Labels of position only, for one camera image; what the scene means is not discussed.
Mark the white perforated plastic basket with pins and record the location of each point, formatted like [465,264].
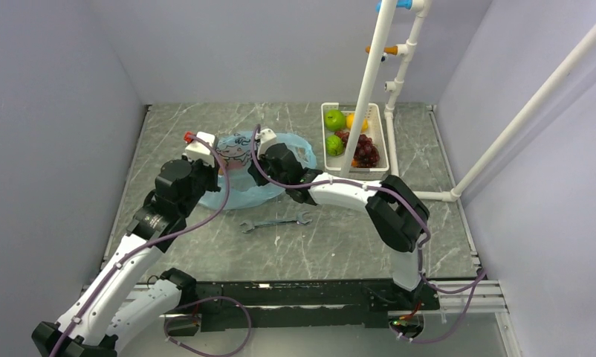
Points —
[372,128]

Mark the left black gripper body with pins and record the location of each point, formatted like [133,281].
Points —
[205,178]

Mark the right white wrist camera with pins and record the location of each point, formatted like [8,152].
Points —
[264,140]

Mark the green fake apple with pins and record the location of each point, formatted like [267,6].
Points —
[334,120]

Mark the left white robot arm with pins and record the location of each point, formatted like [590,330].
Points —
[100,323]

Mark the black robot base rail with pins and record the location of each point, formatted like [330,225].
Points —
[370,303]

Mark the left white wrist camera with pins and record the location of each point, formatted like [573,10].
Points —
[199,147]

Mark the dark fake fruit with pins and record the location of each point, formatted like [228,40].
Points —
[366,152]

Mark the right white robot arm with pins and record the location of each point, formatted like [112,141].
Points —
[398,215]

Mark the green fake fruit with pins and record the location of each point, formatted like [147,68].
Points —
[334,145]

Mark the red fake grapes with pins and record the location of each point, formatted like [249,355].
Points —
[343,136]

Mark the light blue cartoon plastic bag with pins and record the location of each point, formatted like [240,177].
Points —
[244,192]

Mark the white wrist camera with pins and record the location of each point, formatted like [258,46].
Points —
[264,140]
[199,147]

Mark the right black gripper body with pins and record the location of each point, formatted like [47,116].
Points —
[267,168]

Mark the silver open-end wrench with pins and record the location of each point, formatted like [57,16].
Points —
[301,218]

